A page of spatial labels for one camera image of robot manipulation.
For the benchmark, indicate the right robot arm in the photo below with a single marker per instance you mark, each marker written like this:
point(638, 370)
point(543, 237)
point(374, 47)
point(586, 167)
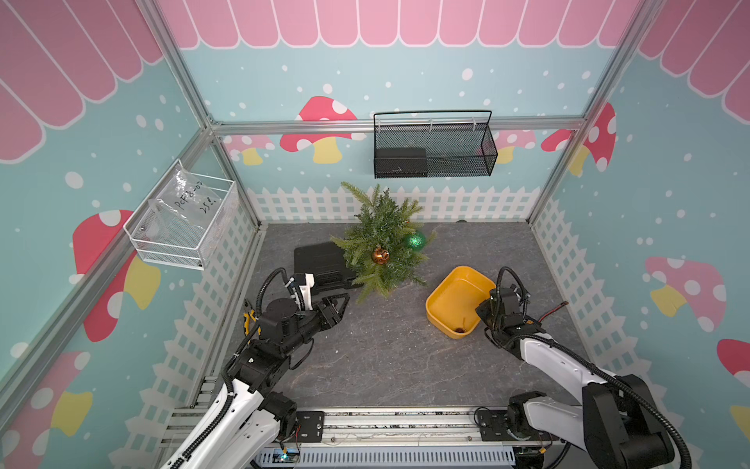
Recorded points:
point(615, 419)

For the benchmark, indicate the white slotted cable duct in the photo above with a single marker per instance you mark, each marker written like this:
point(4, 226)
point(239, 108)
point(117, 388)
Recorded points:
point(398, 457)

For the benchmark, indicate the green circuit board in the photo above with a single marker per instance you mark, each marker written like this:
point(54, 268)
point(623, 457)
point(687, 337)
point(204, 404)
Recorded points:
point(285, 456)

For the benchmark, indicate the yellow plastic bin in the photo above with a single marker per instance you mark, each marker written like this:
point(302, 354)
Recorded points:
point(453, 303)

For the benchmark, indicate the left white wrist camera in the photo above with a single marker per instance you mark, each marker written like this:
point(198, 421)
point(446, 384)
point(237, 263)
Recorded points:
point(300, 287)

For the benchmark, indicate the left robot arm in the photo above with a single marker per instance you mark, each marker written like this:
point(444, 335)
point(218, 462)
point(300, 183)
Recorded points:
point(247, 414)

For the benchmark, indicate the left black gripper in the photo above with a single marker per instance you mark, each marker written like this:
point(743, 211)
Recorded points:
point(331, 318)

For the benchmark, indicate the small green christmas tree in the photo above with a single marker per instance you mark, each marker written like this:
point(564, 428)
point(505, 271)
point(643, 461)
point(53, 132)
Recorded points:
point(382, 221)

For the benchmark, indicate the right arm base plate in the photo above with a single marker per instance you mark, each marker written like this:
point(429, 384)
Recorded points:
point(494, 425)

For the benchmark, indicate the black wire mesh basket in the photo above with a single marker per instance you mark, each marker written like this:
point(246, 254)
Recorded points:
point(458, 143)

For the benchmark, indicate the clear plastic zip bag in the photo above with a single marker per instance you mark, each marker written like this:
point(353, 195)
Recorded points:
point(187, 202)

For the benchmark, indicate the copper shiny ball ornament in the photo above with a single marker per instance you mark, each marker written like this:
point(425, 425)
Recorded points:
point(380, 256)

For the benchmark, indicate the green glitter ball ornament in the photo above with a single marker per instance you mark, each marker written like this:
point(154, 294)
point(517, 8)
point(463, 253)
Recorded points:
point(417, 241)

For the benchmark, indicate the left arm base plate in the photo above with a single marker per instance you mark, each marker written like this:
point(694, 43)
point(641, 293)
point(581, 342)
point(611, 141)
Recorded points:
point(297, 427)

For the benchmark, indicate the black box in basket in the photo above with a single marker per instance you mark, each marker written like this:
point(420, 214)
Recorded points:
point(400, 163)

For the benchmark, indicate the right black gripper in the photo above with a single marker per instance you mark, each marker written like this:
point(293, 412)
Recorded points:
point(492, 317)

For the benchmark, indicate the black flat box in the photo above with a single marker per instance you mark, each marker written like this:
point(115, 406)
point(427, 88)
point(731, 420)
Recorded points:
point(326, 262)

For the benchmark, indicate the yellow handled pliers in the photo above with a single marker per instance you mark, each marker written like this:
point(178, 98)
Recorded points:
point(250, 322)

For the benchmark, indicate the aluminium front rail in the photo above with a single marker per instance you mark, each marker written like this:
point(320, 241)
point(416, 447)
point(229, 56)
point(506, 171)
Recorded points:
point(404, 426)

